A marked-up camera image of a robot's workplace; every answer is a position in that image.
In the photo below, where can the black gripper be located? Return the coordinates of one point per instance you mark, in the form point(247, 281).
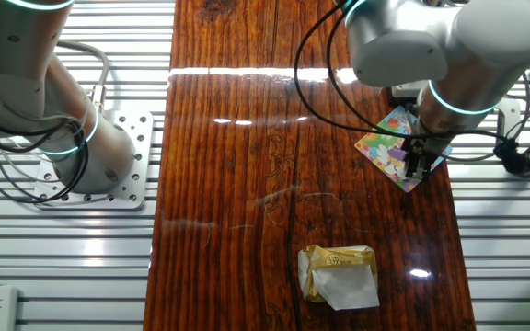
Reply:
point(423, 146)

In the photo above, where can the grey box with red button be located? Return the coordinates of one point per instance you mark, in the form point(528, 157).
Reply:
point(405, 89)

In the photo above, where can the gold wrapped snack packet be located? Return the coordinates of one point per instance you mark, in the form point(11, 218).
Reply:
point(338, 280)

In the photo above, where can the black wrist camera plug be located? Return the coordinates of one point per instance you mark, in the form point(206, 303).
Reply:
point(513, 157)

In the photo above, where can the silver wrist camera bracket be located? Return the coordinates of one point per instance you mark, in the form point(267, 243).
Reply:
point(509, 115)

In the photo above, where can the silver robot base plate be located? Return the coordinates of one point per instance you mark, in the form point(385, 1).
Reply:
point(141, 138)

